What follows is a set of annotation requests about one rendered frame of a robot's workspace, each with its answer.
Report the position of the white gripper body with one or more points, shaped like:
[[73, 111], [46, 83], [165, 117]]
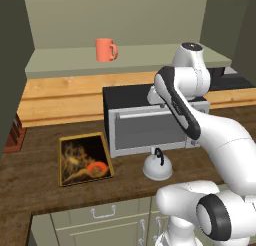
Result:
[[153, 96]]

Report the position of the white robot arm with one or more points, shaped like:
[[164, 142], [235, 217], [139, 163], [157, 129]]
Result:
[[230, 150]]

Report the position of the orange mug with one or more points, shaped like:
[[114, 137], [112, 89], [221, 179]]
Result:
[[104, 50]]

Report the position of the dark patterned tray, yellow rim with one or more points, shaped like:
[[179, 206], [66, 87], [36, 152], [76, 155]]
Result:
[[83, 158]]

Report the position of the olive cabinet door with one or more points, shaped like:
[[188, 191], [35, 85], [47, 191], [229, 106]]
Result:
[[11, 63], [233, 30]]

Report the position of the pale green base cabinet door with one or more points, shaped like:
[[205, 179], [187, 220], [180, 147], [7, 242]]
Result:
[[152, 230], [100, 233]]

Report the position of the black and silver toaster oven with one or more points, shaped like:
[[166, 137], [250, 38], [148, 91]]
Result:
[[140, 126]]

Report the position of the black hob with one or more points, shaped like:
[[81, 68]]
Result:
[[233, 80]]

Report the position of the pale green drawer front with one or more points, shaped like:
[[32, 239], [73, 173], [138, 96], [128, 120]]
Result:
[[76, 213]]

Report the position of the brown knife block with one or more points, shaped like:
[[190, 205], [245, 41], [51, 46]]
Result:
[[15, 136]]

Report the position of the olive wall cabinet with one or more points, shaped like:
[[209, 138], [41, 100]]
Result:
[[100, 20]]

